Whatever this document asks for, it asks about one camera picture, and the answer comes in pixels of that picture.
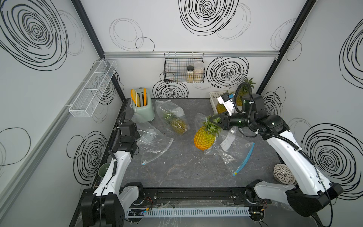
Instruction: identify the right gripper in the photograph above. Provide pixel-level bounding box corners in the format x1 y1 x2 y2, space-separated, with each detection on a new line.
208 110 253 130

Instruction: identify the zip-top bag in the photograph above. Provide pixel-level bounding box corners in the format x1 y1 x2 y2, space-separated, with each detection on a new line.
136 122 174 166
206 127 255 176
155 100 190 135
194 113 235 138

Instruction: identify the pineapple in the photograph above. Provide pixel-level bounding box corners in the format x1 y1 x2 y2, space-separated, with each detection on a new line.
194 116 222 151
216 103 227 114
236 78 256 106
164 112 188 135

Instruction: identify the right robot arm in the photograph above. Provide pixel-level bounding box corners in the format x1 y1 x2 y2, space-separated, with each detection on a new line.
210 82 343 217

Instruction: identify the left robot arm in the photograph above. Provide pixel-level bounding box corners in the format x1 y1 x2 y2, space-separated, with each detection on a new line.
81 111 142 227

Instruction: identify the white plastic basket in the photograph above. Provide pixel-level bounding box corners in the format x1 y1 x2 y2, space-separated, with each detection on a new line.
209 90 235 114

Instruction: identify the white lid jar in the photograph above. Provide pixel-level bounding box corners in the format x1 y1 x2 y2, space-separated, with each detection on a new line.
193 61 205 83

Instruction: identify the black lid spice jar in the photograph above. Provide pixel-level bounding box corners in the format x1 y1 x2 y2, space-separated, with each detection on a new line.
187 65 194 83

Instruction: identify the mint green toaster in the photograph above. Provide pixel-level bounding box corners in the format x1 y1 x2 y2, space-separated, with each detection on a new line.
131 88 155 123

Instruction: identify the orange toast slice right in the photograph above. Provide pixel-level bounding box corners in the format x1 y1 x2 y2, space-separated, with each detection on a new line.
143 88 147 106

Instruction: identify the white woven ball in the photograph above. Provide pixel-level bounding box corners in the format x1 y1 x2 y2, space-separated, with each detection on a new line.
273 164 296 185

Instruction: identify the yellow toast slice left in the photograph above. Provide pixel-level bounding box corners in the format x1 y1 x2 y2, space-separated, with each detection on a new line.
130 89 140 107

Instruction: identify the green cup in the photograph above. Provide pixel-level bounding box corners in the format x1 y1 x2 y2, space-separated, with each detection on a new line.
98 163 110 178

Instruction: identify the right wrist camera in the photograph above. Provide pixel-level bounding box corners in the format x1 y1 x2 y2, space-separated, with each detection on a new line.
217 92 235 116

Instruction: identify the black wire basket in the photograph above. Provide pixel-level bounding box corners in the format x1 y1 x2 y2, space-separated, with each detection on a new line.
163 52 205 83

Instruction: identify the grey cable duct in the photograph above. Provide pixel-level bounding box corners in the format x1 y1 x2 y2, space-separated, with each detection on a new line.
126 207 251 218

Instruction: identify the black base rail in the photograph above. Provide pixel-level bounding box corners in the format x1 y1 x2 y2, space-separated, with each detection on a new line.
82 186 273 205

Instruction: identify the white wire shelf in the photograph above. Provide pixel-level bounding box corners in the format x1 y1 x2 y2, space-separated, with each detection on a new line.
69 59 117 117

